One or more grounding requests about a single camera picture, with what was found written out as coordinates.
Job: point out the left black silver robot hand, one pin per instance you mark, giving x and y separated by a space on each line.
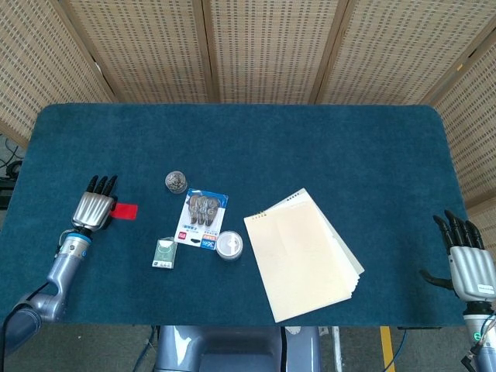
92 207

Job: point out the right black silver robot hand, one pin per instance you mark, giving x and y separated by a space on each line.
470 271

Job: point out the red card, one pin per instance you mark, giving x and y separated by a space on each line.
126 211

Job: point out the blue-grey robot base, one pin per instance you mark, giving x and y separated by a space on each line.
232 348

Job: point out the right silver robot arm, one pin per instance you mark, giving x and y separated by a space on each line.
476 329

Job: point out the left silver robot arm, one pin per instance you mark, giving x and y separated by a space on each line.
62 271

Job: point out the blue blister pack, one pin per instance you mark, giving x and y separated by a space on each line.
201 221

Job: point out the yellow floor tape strip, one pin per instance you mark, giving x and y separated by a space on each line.
387 348

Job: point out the green tissue pack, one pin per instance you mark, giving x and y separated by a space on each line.
164 253

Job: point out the clear round paper clip box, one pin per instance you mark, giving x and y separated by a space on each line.
176 181

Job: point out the white table leg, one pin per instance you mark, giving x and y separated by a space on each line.
336 348

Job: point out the cream spiral notepad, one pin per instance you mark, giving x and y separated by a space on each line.
298 259

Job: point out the white loose-leaf pad grey backing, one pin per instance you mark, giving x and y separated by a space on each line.
310 199

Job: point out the blue felt table mat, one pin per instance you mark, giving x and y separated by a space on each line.
271 155

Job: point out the woven bamboo folding screen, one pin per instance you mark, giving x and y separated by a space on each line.
267 50

